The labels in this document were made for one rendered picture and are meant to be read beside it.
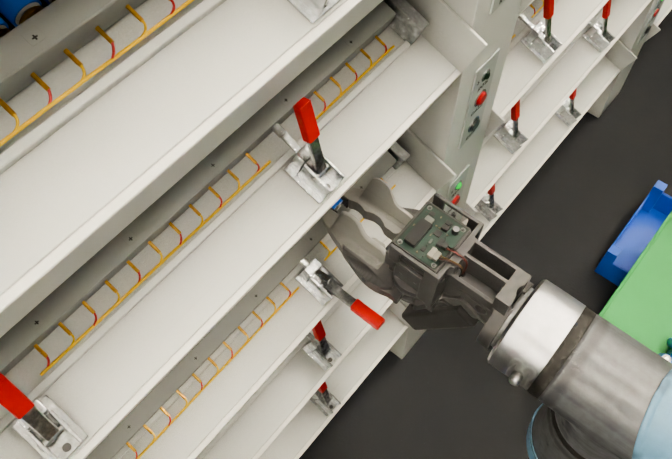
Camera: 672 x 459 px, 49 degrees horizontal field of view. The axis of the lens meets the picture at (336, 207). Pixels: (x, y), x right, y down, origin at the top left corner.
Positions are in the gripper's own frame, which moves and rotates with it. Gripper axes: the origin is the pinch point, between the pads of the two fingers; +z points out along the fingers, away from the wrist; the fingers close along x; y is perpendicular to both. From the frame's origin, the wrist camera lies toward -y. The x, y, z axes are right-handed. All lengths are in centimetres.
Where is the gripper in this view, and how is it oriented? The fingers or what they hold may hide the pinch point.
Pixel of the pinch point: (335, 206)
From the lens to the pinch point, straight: 73.9
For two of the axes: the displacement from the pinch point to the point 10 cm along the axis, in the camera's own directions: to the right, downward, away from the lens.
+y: 0.2, -5.2, -8.6
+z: -7.8, -5.4, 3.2
